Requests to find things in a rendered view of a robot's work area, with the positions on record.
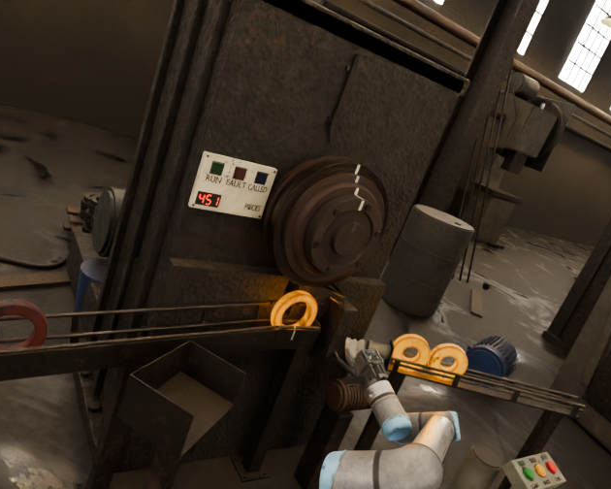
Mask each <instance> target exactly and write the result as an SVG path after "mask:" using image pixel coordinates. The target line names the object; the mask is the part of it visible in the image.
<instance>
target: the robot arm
mask: <svg viewBox="0 0 611 489"><path fill-rule="evenodd" d="M364 346H365V341H364V340H359V341H357V340H356V339H354V340H351V339H350V338H346V341H345V358H346V361H347V363H348V365H349V366H350V368H351V369H352V371H353V372H354V374H356V375H358V376H349V377H346V378H344V379H343V384H344V385H348V386H350V387H353V386H355V385H361V384H365V385H366V386H365V389H366V391H365V396H366V398H367V400H368V402H369V404H370V407H371V409H372V411H373V413H374V415H375V417H376V419H377V421H378V423H379V426H380V428H381V430H382V433H383V435H384V436H385V437H386V439H387V440H391V441H395V442H397V443H400V444H405V445H404V446H403V447H401V448H397V449H391V450H357V451H347V450H343V451H333V452H331V453H329V454H328V455H327V456H326V458H325V460H324V462H323V465H322V469H321V473H320V480H319V489H438V488H439V486H440V484H441V481H442V478H443V467H442V461H443V458H444V456H445V454H446V451H447V449H448V447H449V444H450V442H451V441H457V440H460V439H461V436H460V428H459V421H458V415H457V413H456V412H455V411H450V410H448V411H438V412H411V413H406V412H405V411H404V410H403V408H402V405H401V403H400V402H399V400H398V398H397V396H396V394H395V392H394V390H393V388H392V386H391V384H390V383H389V381H387V380H385V379H386V378H387V377H388V376H387V375H386V373H385V371H384V369H383V367H382V365H381V364H382V363H383V360H382V358H381V356H380V355H379V353H378V351H377V349H376V351H374V350H373V349H364ZM376 354H378V356H379V358H380V360H379V358H378V356H377V355H376Z"/></svg>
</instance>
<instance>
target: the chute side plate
mask: <svg viewBox="0 0 611 489"><path fill-rule="evenodd" d="M294 331H296V332H295V334H294V337H293V339H292V340H291V338H292V336H293V333H294ZM318 333H319V330H302V329H277V331H276V329H271V330H262V331H251V332H240V333H230V334H220V335H209V336H199V337H188V338H178V339H167V340H157V341H146V342H127V343H116V344H105V345H94V346H85V347H75V348H63V349H53V350H43V351H32V352H21V353H11V354H1V355H0V381H5V380H13V379H22V378H29V377H38V376H46V375H62V374H70V373H78V372H87V371H95V370H104V369H111V368H120V367H126V366H127V362H128V359H129V358H147V361H146V363H147V364H149V363H150V362H152V361H154V360H156V359H158V358H159V357H161V356H163V355H165V354H166V353H168V352H170V351H172V350H174V349H175V348H177V347H179V346H181V345H183V344H184V343H186V342H189V341H192V342H194V343H196V344H198V345H199V346H201V347H203V348H205V349H206V350H208V351H210V352H211V353H213V354H215V355H216V356H218V355H227V354H235V353H244V352H251V351H260V350H268V349H297V347H298V344H299V342H311V345H310V348H309V349H312V348H313V345H314V343H315V340H316V338H317V336H318Z"/></svg>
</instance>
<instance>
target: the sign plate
mask: <svg viewBox="0 0 611 489"><path fill-rule="evenodd" d="M213 162H216V163H221V164H224V167H223V170H222V174H221V176H220V175H217V174H212V173H211V172H210V171H211V168H212V164H213ZM237 167H238V168H242V169H246V173H245V176H244V179H243V180H242V179H234V174H235V171H236V169H237ZM276 172H277V169H276V168H272V167H268V166H264V165H260V164H256V163H252V162H248V161H244V160H240V159H237V158H232V157H228V156H224V155H220V154H216V153H212V152H208V151H204V153H203V156H202V159H201V163H200V166H199V170H198V173H197V176H196V179H195V182H194V185H193V189H192V192H191V196H190V199H189V202H188V206H189V207H191V208H197V209H203V210H209V211H215V212H225V213H230V214H236V215H242V216H248V217H254V218H260V219H261V216H262V213H263V210H264V208H265V206H266V203H267V200H268V197H269V194H270V191H271V188H272V185H273V181H274V178H275V175H276ZM258 173H263V174H267V175H268V176H267V179H266V182H265V184H261V183H256V182H255V181H256V178H257V175H258ZM200 194H201V197H200V198H204V196H205V195H206V196H205V198H204V203H202V202H203V199H200V198H199V196H200ZM207 195H208V199H210V203H209V200H207ZM209 195H211V196H209ZM218 198H219V200H218V201H217V199H218ZM216 202H218V203H217V206H216ZM206 204H208V205H206Z"/></svg>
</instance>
